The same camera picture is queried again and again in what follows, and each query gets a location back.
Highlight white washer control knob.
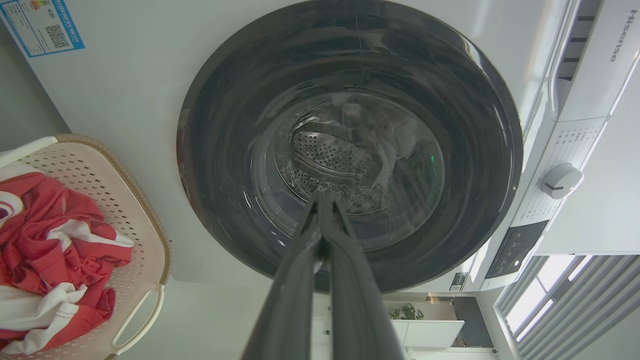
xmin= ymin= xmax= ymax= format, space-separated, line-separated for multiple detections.
xmin=540 ymin=163 xmax=585 ymax=200

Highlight round white filter cover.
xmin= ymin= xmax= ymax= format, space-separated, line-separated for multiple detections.
xmin=167 ymin=239 xmax=206 ymax=273

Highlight cream perforated laundry basket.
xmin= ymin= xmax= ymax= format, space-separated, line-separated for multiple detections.
xmin=0 ymin=133 xmax=172 ymax=360

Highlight blue energy label sticker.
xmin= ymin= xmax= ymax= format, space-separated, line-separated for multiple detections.
xmin=0 ymin=0 xmax=86 ymax=58

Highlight grey vertical blind slats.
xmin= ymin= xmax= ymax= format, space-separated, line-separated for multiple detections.
xmin=495 ymin=255 xmax=640 ymax=360

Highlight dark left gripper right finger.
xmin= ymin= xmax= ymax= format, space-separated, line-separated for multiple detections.
xmin=320 ymin=191 xmax=405 ymax=360

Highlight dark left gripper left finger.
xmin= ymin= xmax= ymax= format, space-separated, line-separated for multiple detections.
xmin=241 ymin=191 xmax=331 ymax=360

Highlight black washer display panel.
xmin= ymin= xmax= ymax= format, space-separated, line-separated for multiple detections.
xmin=485 ymin=220 xmax=550 ymax=280

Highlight white Hisense detergent drawer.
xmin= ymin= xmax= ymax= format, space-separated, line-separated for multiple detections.
xmin=547 ymin=0 xmax=640 ymax=122

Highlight dark tall cabinet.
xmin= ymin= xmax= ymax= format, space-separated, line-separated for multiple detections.
xmin=452 ymin=297 xmax=493 ymax=348

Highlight round black glass washer door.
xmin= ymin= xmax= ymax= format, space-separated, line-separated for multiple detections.
xmin=176 ymin=0 xmax=524 ymax=295

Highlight green potted plant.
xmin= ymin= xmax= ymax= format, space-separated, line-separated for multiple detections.
xmin=389 ymin=303 xmax=425 ymax=321

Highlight white low cabinet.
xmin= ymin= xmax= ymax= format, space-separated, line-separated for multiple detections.
xmin=392 ymin=320 xmax=466 ymax=348

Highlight red and white clothing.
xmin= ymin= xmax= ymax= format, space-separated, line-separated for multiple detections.
xmin=0 ymin=162 xmax=135 ymax=356

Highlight white front-load washing machine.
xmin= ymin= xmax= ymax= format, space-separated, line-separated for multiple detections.
xmin=0 ymin=0 xmax=640 ymax=296

